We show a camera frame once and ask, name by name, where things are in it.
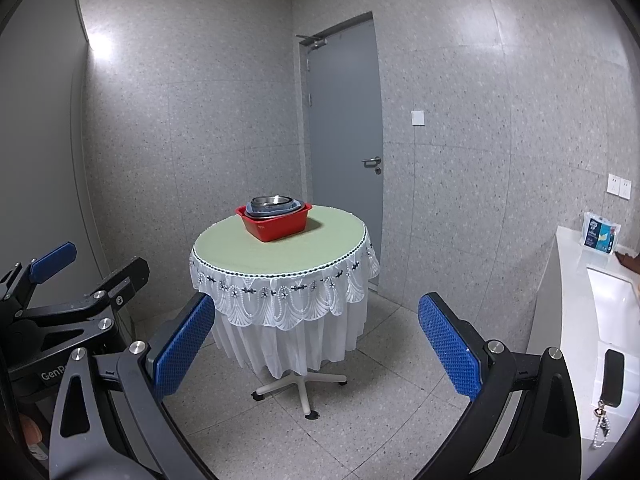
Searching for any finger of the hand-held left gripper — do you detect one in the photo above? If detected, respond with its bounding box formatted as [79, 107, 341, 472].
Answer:
[11, 256, 150, 343]
[0, 242, 79, 322]

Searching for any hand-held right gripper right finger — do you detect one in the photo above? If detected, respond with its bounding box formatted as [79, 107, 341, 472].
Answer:
[417, 292, 584, 480]

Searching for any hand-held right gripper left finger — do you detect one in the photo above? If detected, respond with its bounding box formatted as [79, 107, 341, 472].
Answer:
[48, 292, 217, 480]

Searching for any red plastic basin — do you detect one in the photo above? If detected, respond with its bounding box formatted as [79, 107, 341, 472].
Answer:
[236, 202, 314, 244]

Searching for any large steel bowl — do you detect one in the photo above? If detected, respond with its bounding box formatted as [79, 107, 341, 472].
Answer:
[251, 195, 294, 215]

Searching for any person's left hand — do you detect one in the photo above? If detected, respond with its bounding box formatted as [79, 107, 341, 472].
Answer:
[21, 416, 51, 464]

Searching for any white counter with sink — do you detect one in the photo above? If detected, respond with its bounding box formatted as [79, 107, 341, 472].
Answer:
[525, 225, 640, 480]

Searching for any white table base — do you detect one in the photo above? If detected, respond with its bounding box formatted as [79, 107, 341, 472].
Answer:
[251, 369, 348, 420]

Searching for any white lace tablecloth green top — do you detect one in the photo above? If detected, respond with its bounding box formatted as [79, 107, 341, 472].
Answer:
[189, 205, 380, 380]

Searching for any blue white tissue packet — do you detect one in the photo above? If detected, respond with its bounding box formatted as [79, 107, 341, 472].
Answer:
[581, 212, 623, 254]

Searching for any brown dish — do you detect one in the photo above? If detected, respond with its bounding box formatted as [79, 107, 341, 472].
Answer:
[615, 249, 640, 275]

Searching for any grey door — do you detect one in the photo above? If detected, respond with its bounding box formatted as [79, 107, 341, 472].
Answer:
[298, 10, 385, 307]

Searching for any black key fob with chain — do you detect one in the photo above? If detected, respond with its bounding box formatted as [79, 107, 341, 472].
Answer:
[592, 349, 626, 452]

